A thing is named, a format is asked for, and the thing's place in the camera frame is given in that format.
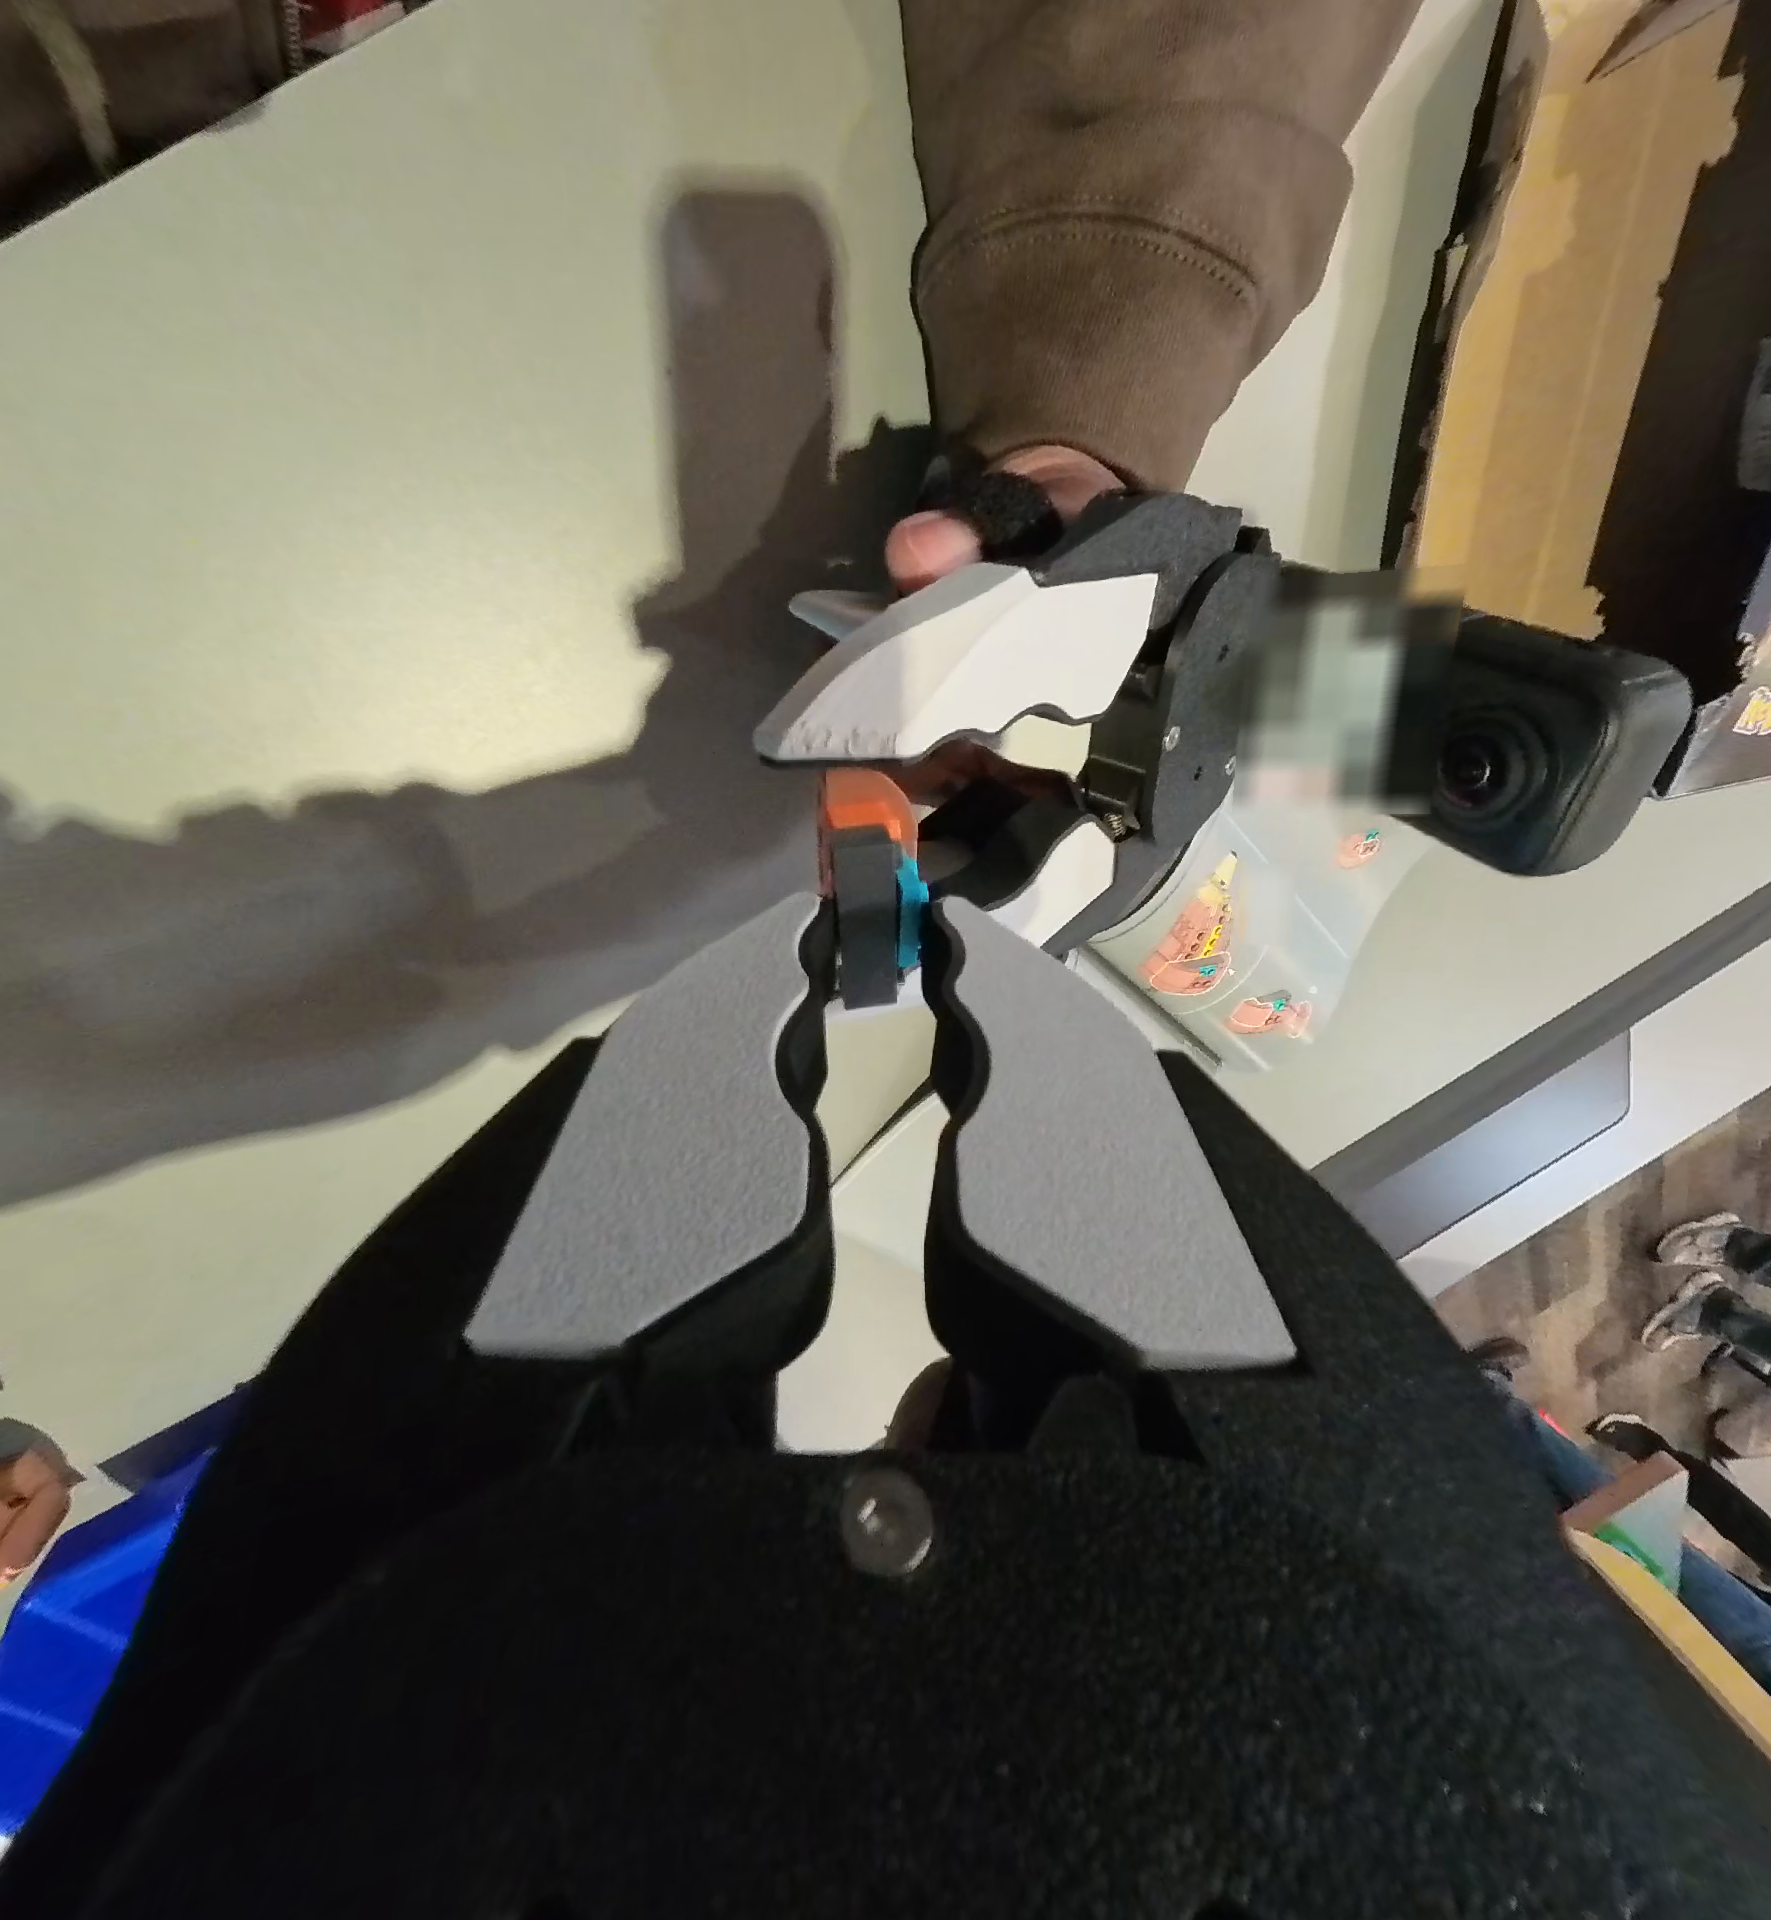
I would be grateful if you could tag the orange black teal brick assembly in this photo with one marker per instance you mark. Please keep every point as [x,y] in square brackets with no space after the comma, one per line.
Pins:
[867,915]

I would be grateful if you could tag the person's brown hoodie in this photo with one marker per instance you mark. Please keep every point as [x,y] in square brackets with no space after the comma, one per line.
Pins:
[75,105]

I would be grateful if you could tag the person's left hand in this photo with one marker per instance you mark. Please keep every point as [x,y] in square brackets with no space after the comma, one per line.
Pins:
[926,550]

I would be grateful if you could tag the grey desk panel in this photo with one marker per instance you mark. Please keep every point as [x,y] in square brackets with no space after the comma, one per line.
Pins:
[1514,1110]

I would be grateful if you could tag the brown cardboard box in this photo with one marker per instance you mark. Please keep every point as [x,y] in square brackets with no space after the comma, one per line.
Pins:
[1531,377]

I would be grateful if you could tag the blue plastic bin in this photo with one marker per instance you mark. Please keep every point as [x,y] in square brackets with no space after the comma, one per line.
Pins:
[60,1651]

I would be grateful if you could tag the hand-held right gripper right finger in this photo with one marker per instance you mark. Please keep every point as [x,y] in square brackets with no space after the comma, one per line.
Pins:
[1110,1187]

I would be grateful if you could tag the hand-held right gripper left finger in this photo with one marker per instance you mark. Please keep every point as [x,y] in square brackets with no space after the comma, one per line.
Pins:
[631,1187]

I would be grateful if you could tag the toy brick instruction booklet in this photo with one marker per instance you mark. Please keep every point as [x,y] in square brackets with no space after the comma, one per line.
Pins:
[1281,932]

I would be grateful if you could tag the person's left forearm brown sleeve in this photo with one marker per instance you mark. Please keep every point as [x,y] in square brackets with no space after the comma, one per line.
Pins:
[1096,226]

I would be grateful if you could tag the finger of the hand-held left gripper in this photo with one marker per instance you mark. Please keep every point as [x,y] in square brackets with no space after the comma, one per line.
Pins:
[1079,892]
[976,660]

